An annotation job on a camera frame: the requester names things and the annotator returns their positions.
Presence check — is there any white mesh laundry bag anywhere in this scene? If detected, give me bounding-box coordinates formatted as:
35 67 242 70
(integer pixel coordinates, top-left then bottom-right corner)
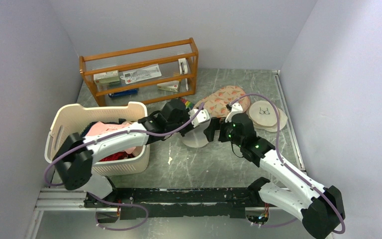
181 128 209 148

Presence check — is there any red cloth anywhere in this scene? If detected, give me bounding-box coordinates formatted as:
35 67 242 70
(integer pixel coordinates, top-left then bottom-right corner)
100 151 134 162

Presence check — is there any peach patterned laundry bag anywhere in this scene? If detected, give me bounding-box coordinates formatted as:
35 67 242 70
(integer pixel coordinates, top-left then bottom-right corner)
194 86 246 118

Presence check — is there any cream round laundry bag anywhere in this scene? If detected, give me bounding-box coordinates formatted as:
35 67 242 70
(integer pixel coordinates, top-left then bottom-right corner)
246 101 288 132

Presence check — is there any cream plastic laundry basket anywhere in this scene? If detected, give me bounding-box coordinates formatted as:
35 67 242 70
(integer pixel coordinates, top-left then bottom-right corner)
44 102 150 176

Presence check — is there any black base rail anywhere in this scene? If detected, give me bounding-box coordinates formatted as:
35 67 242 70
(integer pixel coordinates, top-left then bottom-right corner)
84 187 266 220

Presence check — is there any pink cloth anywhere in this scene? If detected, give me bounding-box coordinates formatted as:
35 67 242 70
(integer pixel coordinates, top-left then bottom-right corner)
81 121 140 157

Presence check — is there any pack of coloured markers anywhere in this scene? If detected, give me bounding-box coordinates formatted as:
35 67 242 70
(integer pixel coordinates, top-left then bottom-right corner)
179 98 195 110

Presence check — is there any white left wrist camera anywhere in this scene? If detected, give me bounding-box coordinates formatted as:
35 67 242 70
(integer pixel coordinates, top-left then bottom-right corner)
189 109 211 128

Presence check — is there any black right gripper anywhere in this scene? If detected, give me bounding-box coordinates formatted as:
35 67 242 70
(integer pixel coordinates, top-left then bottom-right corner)
204 117 244 147

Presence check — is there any orange wooden shelf rack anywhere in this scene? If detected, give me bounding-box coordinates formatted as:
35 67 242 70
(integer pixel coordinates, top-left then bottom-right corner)
79 37 199 107

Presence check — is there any small white red box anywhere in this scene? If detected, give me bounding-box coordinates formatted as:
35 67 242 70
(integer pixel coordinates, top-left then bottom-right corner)
157 80 181 93

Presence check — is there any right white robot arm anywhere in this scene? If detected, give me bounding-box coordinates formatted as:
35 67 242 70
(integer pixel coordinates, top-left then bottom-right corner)
203 113 345 239

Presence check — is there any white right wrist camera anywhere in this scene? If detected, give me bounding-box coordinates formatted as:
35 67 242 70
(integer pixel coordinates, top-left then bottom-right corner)
225 102 243 122

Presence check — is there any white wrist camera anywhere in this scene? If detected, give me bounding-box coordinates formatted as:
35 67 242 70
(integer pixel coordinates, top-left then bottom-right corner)
189 109 211 128
225 102 243 122

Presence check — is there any white box on shelf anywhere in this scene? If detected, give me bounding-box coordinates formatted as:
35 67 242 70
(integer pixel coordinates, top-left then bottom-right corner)
93 70 120 88

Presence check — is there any white packet on shelf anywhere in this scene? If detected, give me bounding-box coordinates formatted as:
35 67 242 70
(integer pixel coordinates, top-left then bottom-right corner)
119 64 162 85

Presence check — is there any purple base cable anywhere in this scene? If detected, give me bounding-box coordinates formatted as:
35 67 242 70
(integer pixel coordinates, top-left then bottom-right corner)
89 201 150 231

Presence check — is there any white upright box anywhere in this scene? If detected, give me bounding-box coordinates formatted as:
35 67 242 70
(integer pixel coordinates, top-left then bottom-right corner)
178 58 189 91

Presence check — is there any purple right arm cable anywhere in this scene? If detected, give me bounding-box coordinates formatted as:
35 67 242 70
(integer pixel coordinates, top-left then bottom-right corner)
227 94 347 235

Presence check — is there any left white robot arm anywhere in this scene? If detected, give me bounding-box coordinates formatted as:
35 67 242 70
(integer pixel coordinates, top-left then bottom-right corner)
47 99 208 207

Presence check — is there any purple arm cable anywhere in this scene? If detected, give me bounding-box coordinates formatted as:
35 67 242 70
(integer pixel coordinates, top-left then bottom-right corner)
44 102 205 188
227 94 347 235

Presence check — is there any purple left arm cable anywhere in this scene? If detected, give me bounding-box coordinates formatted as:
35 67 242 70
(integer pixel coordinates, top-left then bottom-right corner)
44 102 205 188

